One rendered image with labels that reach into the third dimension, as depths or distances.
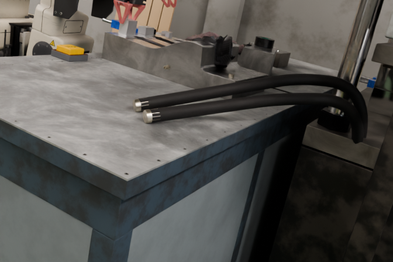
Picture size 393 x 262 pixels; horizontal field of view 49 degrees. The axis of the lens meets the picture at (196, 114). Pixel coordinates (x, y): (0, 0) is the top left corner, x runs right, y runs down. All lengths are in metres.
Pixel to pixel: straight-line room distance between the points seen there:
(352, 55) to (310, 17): 2.91
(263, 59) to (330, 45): 2.52
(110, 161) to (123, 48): 0.77
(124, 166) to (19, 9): 1.43
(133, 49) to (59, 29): 0.44
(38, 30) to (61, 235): 1.10
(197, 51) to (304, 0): 2.93
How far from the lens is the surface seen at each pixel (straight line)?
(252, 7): 4.22
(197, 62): 1.28
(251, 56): 1.65
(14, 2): 2.02
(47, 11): 1.77
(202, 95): 1.01
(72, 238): 0.82
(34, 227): 0.89
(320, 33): 4.13
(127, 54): 1.43
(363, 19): 1.24
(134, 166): 0.70
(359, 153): 1.23
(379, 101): 1.67
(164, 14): 3.99
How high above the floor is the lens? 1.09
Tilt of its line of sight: 16 degrees down
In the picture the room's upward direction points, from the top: 12 degrees clockwise
